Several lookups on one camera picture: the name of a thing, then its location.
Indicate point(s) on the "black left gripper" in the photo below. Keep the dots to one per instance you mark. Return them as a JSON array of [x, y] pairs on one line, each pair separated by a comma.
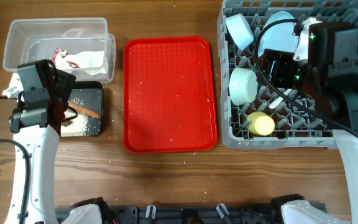
[[66, 86]]

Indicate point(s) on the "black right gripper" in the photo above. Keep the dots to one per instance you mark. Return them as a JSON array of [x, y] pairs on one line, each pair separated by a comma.
[[283, 61]]

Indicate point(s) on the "white plastic spoon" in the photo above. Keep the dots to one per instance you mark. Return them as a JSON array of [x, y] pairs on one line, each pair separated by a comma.
[[276, 102]]

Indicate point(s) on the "brown carrot piece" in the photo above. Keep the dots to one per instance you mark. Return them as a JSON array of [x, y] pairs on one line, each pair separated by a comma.
[[83, 110]]

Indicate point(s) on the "light blue plate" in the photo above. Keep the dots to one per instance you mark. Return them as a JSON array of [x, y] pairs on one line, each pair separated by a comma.
[[279, 37]]

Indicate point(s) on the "white paper napkin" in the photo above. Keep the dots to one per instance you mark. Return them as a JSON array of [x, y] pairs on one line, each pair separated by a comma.
[[91, 62]]

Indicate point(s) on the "brown food scrap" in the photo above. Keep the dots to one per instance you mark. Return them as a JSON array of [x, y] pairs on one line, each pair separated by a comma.
[[67, 123]]

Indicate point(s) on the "mint green bowl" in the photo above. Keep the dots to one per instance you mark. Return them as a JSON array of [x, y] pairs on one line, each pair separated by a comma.
[[243, 86]]

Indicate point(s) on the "pile of rice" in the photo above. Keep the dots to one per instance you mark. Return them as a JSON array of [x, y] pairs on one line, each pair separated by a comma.
[[79, 128]]

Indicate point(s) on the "light blue bowl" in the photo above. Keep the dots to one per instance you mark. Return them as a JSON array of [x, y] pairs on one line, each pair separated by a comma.
[[240, 31]]

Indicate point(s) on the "yellow plastic cup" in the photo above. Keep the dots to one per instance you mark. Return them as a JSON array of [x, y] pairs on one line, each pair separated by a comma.
[[260, 124]]

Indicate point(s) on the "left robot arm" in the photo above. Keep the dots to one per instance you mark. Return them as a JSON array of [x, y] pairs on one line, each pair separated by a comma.
[[36, 127]]

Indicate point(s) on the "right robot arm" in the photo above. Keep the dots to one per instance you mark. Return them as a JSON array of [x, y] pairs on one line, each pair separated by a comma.
[[326, 87]]

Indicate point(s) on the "black waste bin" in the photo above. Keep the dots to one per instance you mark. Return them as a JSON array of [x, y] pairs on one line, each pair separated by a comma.
[[89, 94]]

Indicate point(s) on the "grey dishwasher rack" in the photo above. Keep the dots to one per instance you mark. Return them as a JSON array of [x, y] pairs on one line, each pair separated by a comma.
[[293, 128]]

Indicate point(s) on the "red snack wrapper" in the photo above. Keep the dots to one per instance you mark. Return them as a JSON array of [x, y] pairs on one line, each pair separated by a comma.
[[63, 60]]

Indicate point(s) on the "clear plastic bin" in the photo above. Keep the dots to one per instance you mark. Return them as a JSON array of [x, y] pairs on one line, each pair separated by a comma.
[[29, 40]]

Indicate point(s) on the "red plastic tray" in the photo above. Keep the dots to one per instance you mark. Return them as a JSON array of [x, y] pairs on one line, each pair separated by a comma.
[[168, 97]]

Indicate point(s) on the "black mounting rail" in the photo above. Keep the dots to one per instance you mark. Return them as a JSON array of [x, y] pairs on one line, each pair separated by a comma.
[[248, 213]]

